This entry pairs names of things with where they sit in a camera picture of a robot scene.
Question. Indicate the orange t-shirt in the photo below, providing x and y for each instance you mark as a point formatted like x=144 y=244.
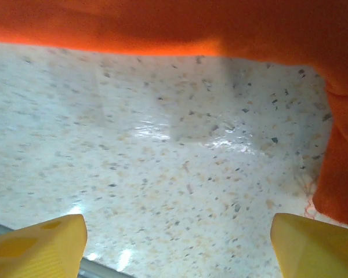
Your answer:
x=162 y=23

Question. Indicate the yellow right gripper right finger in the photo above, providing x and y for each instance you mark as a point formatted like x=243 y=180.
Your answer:
x=319 y=252

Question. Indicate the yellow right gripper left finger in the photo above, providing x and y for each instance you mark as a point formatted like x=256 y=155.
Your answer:
x=32 y=252

